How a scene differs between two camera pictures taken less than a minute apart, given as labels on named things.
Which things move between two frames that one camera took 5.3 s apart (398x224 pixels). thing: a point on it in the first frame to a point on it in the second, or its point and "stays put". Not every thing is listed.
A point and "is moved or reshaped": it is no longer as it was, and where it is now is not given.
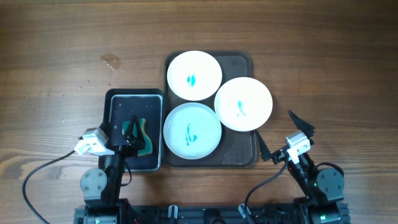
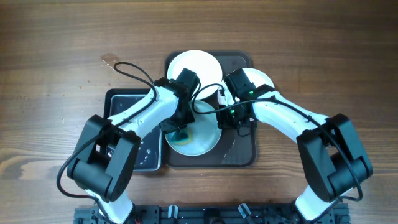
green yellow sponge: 147,149 to 182,137
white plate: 194,75 stays put
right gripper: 278,155 to 224,122
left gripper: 139,139 to 167,127
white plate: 243,104 is moved or reshaped
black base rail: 232,214 stays put
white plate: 192,130 stays put
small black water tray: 119,107 stays put
